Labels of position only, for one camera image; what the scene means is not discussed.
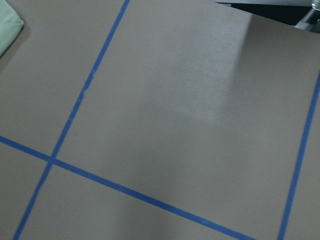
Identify olive green long-sleeve shirt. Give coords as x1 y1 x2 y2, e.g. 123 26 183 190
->
0 0 25 56

